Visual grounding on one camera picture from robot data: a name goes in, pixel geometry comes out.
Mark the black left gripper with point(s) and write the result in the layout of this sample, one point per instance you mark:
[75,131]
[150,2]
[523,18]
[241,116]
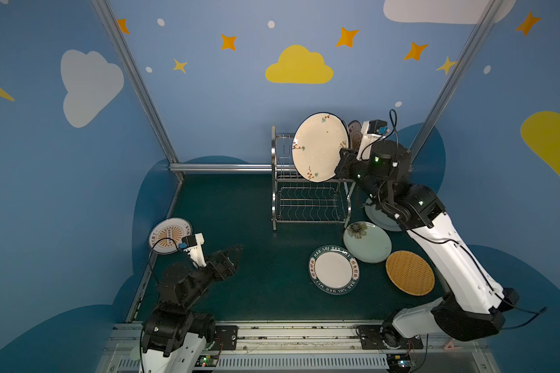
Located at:
[221,265]

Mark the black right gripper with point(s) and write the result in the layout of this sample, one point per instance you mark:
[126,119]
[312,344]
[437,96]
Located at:
[345,163]

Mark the white plate orange sunburst edge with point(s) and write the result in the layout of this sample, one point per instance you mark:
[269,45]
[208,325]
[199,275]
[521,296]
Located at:
[165,237]

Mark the white plate floral sprigs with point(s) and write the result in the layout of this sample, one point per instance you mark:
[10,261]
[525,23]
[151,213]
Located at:
[316,146]

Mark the stainless steel dish rack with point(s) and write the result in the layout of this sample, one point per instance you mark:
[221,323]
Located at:
[296,200]

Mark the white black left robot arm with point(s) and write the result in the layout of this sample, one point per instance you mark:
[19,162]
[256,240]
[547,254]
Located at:
[174,336]

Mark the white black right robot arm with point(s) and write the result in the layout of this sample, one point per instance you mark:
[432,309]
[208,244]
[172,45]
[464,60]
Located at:
[474,304]

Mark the plain grey-green plate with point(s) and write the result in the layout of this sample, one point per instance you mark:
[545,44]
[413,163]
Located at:
[380,219]

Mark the pale green sunflower plate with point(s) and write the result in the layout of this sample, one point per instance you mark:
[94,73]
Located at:
[367,242]

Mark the white plate green lettered rim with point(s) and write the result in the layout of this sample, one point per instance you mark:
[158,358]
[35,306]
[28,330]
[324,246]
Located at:
[334,270]

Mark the orange woven round plate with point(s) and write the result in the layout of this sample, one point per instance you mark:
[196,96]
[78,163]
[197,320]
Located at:
[410,273]

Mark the left green circuit board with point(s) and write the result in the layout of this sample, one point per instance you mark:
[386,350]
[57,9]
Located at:
[207,361]

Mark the green circuit board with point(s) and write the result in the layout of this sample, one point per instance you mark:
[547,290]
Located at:
[207,361]
[398,363]

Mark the pink clothes peg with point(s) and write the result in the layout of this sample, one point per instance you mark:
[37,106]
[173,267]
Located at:
[449,346]

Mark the right green circuit board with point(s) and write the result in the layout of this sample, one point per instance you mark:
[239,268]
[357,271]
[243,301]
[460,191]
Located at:
[398,363]

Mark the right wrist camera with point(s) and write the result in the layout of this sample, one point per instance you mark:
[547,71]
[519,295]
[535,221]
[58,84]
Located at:
[372,131]

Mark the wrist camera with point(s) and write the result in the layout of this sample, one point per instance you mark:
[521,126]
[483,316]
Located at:
[372,131]
[192,246]

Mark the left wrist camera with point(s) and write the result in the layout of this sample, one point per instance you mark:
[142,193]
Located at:
[192,246]

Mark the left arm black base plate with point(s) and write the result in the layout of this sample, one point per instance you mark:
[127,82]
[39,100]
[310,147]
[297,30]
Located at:
[225,338]

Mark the aluminium frame back rail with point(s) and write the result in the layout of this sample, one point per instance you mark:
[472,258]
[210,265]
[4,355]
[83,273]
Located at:
[228,168]

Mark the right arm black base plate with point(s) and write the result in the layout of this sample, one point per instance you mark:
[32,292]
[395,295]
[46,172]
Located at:
[371,336]

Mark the aluminium frame right post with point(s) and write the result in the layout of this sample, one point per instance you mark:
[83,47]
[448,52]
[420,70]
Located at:
[473,45]

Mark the aluminium frame post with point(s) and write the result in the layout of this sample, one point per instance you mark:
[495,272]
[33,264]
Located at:
[473,45]
[110,23]

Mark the aluminium frame left post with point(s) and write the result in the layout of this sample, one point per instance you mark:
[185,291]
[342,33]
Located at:
[110,23]

